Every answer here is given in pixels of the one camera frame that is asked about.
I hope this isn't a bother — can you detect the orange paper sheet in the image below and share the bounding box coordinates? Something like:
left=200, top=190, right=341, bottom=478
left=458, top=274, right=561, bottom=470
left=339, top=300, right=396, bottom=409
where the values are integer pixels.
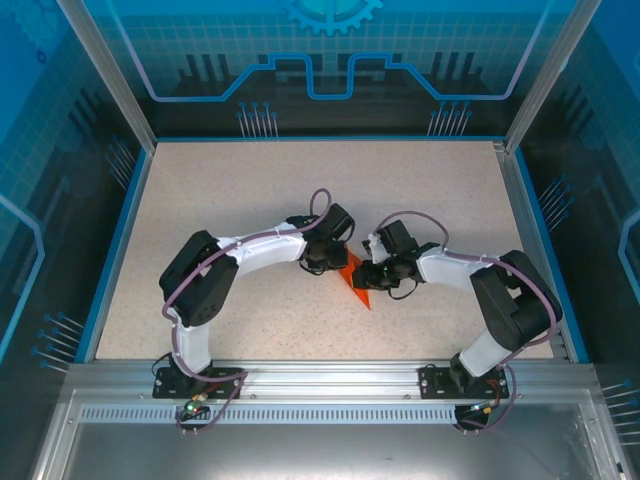
left=336, top=248, right=375, bottom=313

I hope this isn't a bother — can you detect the metal tray sheet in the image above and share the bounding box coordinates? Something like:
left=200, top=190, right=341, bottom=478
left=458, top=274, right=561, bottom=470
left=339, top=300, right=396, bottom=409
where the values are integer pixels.
left=29, top=389, right=631, bottom=480

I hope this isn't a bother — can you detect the blue table edge strip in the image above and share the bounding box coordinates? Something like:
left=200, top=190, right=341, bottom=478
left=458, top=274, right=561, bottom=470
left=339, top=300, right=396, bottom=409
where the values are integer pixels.
left=74, top=147, right=154, bottom=364
left=152, top=134, right=507, bottom=145
left=509, top=148, right=592, bottom=364

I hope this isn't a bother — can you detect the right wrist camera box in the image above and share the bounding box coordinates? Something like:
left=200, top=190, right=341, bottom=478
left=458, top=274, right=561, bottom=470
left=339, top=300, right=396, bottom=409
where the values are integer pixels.
left=361, top=231, right=386, bottom=262

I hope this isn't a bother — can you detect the thin black right gripper cable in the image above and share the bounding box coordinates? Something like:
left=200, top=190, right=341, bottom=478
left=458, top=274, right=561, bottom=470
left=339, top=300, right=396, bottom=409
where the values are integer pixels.
left=387, top=277, right=420, bottom=301

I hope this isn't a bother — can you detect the aluminium mounting rail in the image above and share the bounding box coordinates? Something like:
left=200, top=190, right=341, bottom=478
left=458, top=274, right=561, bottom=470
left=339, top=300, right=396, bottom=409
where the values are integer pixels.
left=64, top=359, right=599, bottom=401

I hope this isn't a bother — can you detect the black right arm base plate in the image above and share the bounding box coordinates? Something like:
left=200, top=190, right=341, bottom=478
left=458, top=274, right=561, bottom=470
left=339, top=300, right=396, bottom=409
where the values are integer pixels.
left=418, top=363, right=512, bottom=400

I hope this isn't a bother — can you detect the aluminium side rail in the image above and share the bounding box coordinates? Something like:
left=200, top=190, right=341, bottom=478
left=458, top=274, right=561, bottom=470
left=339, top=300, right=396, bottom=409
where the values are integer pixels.
left=493, top=141, right=574, bottom=362

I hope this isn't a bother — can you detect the slotted cable duct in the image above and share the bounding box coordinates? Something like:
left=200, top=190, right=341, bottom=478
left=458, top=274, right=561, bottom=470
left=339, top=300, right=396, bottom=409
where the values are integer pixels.
left=78, top=405, right=579, bottom=426

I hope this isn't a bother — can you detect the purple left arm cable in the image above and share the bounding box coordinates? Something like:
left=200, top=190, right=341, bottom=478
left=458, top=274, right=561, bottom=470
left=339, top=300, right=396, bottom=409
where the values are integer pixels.
left=162, top=187, right=332, bottom=437

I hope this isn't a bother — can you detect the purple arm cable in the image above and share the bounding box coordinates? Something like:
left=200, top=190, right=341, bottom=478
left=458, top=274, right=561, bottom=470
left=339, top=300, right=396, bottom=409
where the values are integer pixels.
left=162, top=187, right=332, bottom=437
left=374, top=209, right=562, bottom=437

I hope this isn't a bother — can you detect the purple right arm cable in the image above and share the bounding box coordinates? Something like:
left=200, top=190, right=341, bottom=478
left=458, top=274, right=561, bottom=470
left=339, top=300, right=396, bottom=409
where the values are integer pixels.
left=374, top=209, right=562, bottom=437

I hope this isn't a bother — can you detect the cable connector with green light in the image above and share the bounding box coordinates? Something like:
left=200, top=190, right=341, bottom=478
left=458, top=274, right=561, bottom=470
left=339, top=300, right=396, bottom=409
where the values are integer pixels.
left=180, top=392, right=210, bottom=417

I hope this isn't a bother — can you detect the aluminium frame post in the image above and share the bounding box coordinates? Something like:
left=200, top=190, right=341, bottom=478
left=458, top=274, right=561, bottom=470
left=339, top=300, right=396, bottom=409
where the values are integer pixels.
left=55, top=0, right=158, bottom=152
left=502, top=0, right=609, bottom=154

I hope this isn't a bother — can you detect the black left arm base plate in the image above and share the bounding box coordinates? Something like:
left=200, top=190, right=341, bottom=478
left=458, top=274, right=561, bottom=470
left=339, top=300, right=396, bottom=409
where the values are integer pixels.
left=152, top=366, right=245, bottom=400

